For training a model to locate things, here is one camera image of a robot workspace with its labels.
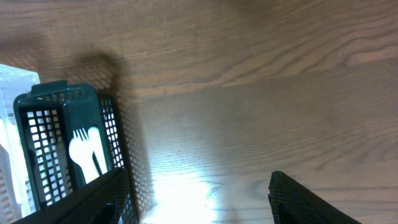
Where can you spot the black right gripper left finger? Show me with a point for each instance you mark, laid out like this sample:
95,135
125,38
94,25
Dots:
100,201

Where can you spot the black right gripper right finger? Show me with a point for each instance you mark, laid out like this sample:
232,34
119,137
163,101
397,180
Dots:
292,203

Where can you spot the white plastic spoon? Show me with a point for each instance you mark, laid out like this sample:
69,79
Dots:
81,153

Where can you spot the white plastic fork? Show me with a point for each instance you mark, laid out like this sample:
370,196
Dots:
80,134

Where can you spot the mint plastic fork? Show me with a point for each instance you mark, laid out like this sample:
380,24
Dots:
95,140

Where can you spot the clear perforated plastic basket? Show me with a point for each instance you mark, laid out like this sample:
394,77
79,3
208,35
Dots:
16,196

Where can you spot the black perforated plastic basket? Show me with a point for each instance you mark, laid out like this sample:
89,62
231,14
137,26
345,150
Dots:
46,118

